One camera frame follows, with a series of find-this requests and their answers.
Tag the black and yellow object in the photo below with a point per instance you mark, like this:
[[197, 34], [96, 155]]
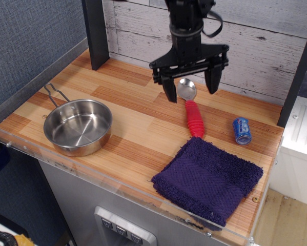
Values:
[[19, 239]]

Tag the silver dispenser button panel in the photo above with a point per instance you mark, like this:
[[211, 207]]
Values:
[[128, 233]]

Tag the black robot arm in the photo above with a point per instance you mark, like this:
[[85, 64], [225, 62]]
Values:
[[188, 14]]

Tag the silver toy fridge cabinet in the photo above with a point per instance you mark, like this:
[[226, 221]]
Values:
[[78, 196]]

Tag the stainless steel pot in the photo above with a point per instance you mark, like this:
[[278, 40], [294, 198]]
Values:
[[79, 127]]

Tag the black vertical post right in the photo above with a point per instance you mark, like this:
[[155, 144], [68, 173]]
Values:
[[294, 90]]

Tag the white side cabinet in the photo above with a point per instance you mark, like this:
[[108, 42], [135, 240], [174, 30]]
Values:
[[289, 174]]

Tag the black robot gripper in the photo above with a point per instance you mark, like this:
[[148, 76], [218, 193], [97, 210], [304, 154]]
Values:
[[189, 55]]

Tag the purple terry cloth towel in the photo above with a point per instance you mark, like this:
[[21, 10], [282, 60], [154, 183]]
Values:
[[207, 181]]

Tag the black vertical post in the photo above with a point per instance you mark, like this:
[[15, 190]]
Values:
[[294, 90], [96, 32]]

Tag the small blue mentos can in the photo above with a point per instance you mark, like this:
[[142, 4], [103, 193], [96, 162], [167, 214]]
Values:
[[242, 131]]

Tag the black vertical post left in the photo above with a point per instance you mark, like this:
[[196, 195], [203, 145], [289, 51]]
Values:
[[96, 32]]

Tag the red handled metal spoon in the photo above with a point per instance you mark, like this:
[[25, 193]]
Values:
[[186, 90]]

